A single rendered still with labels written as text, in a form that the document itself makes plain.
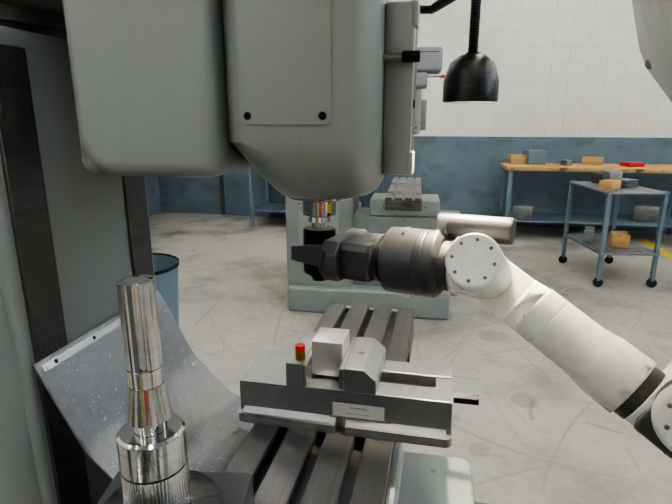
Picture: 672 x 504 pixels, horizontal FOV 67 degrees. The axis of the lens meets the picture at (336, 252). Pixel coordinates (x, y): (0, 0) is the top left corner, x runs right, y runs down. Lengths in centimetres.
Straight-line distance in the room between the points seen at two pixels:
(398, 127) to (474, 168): 656
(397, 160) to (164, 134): 29
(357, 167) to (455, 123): 658
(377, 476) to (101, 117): 60
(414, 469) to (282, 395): 28
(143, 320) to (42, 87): 52
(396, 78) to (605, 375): 42
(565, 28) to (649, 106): 143
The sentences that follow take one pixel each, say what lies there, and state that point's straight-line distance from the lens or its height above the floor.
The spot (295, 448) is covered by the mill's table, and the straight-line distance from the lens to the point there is 83.
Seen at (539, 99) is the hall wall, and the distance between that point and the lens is 729.
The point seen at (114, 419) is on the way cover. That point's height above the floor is 96.
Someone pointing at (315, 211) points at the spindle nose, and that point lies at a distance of 70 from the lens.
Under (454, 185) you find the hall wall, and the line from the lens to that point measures 723.
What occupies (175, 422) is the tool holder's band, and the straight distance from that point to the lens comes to 41.
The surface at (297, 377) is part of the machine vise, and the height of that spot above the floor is 101.
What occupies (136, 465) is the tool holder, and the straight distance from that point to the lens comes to 40.
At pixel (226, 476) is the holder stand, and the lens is 48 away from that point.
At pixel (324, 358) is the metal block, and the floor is 103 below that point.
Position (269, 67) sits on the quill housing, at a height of 147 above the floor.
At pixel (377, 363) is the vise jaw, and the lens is 85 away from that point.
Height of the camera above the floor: 141
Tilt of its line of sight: 15 degrees down
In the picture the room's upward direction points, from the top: straight up
